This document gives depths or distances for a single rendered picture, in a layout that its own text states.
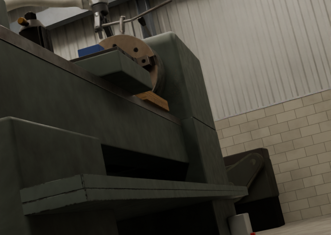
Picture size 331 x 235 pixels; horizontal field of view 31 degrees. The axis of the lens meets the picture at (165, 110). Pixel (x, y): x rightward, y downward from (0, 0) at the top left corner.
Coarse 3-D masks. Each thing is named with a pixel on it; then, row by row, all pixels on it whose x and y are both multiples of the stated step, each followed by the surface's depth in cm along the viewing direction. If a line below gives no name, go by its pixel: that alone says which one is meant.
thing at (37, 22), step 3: (27, 21) 179; (30, 21) 179; (33, 21) 179; (36, 21) 180; (39, 21) 181; (30, 24) 178; (33, 24) 178; (36, 24) 179; (39, 24) 179; (42, 24) 181; (21, 27) 180; (24, 27) 178; (27, 27) 178; (30, 27) 178; (33, 27) 178; (21, 30) 179
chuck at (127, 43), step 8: (104, 40) 237; (112, 40) 237; (120, 40) 236; (128, 40) 235; (136, 40) 234; (104, 48) 237; (128, 48) 234; (136, 48) 234; (144, 48) 233; (136, 56) 233; (160, 64) 236; (152, 72) 231; (160, 72) 234; (152, 80) 230; (160, 80) 234; (160, 88) 237
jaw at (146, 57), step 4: (144, 56) 228; (148, 56) 230; (152, 56) 232; (136, 60) 228; (140, 60) 228; (144, 60) 228; (148, 60) 227; (152, 60) 231; (140, 64) 228; (144, 64) 228; (148, 64) 227; (152, 64) 231; (156, 64) 232; (144, 68) 231
